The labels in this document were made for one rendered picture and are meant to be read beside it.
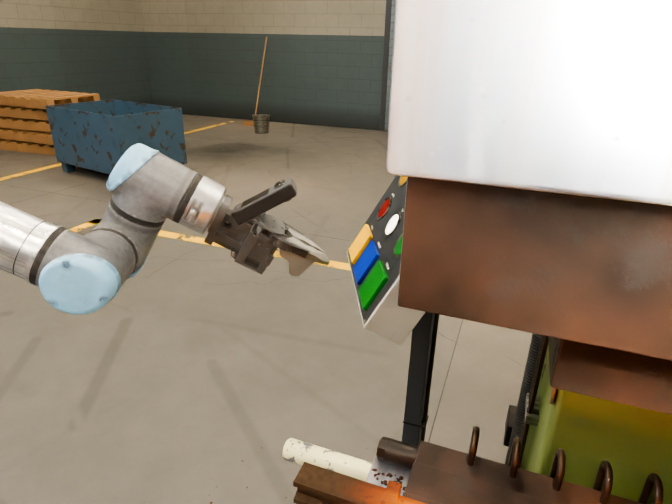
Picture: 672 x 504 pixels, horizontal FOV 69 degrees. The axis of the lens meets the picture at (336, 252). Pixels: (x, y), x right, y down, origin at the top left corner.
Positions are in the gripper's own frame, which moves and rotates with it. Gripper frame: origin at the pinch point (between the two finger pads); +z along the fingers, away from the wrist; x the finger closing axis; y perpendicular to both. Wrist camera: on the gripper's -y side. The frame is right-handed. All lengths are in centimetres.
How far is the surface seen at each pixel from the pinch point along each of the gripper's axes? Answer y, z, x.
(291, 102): 69, 20, -845
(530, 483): -2.7, 22.1, 42.2
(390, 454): 7.7, 12.3, 33.5
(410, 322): 1.1, 17.7, 7.1
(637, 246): -29, -3, 58
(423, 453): 2.7, 12.8, 37.4
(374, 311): 2.4, 11.1, 6.7
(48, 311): 165, -72, -168
